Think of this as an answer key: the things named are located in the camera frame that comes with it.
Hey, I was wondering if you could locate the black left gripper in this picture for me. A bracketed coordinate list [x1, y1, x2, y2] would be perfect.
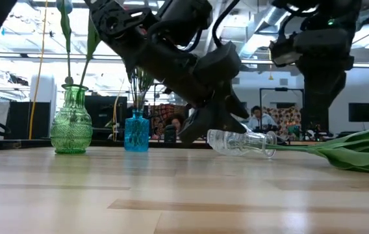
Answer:
[124, 41, 250, 144]

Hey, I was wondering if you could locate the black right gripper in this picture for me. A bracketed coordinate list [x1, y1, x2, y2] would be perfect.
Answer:
[296, 28, 356, 107]

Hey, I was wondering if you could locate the clear glass vase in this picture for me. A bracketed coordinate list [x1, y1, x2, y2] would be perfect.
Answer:
[206, 128, 278, 160]

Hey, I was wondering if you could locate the blue white artificial tulip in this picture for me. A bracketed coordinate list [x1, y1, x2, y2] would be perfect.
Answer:
[55, 0, 74, 86]
[77, 14, 102, 98]

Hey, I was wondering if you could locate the green glass vase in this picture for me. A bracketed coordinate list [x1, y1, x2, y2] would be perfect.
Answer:
[49, 83, 94, 155]

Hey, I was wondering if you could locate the blue glass vase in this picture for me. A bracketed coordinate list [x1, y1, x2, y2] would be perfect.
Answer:
[124, 109, 150, 152]

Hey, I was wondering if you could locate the black partition panel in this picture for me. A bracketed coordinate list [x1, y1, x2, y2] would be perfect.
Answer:
[4, 101, 51, 140]
[302, 107, 330, 133]

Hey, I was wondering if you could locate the person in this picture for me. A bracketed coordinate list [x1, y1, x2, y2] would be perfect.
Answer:
[248, 105, 278, 133]
[164, 112, 186, 139]

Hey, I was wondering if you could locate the floral cloth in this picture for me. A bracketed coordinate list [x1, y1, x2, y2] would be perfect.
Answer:
[270, 106, 303, 134]

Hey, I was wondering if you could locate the red patterned tapestry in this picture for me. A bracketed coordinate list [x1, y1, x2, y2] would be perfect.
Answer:
[150, 103, 185, 126]

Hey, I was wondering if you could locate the black frame stand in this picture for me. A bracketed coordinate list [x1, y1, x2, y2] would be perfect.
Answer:
[259, 86, 302, 110]

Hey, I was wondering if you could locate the black wall monitor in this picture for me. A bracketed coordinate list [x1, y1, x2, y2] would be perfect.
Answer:
[348, 102, 369, 123]

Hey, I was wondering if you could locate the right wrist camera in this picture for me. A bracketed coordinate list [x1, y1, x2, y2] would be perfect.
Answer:
[268, 38, 299, 68]

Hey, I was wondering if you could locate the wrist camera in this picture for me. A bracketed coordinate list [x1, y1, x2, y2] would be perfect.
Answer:
[268, 38, 299, 68]
[193, 41, 242, 85]

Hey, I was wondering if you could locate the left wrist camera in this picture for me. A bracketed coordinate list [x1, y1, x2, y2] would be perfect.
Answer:
[193, 41, 242, 85]

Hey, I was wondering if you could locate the silver ventilation duct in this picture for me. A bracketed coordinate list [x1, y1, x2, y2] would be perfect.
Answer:
[238, 6, 281, 61]

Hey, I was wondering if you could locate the thin yellow cable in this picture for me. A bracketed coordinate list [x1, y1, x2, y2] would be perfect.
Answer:
[112, 77, 127, 141]

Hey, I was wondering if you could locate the yellow extension cable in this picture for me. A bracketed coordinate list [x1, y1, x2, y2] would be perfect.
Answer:
[28, 0, 49, 140]

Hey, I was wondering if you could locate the black table frame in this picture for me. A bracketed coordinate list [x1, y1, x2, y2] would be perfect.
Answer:
[0, 138, 211, 152]

